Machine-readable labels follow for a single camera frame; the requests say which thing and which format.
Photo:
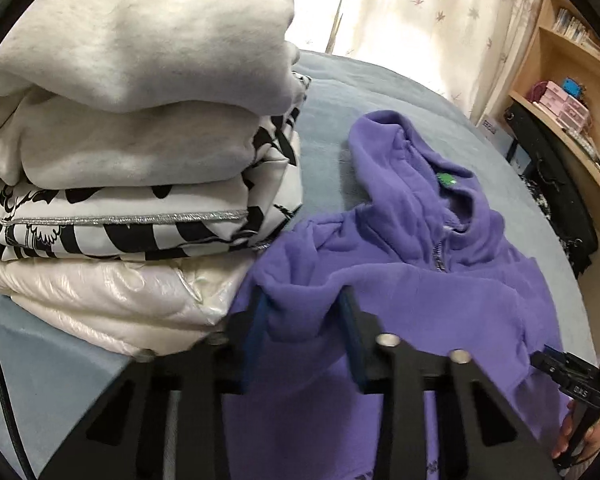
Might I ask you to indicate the black chair with clothes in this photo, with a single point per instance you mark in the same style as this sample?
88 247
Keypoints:
554 189

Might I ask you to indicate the pink boxes on shelf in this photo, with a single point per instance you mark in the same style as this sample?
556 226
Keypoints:
560 105

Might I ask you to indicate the grey-blue bed blanket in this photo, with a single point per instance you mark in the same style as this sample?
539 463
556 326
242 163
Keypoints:
53 378

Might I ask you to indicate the grey folded sweatshirt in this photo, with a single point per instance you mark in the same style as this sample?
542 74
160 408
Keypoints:
141 92

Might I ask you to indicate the purple hoodie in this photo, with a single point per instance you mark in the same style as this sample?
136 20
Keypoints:
429 257

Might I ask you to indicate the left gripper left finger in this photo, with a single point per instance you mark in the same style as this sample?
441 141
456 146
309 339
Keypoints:
162 417

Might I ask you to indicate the black white patterned garment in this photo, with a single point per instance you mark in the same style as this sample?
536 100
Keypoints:
130 219

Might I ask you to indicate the wooden shelf desk unit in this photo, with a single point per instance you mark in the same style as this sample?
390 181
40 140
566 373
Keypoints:
563 46

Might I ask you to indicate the white shiny puffer jacket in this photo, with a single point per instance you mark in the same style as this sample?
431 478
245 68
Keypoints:
128 307

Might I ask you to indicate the cream floral curtain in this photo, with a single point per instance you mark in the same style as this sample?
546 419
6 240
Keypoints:
465 50

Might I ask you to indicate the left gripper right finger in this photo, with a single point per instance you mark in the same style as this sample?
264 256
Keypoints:
441 416

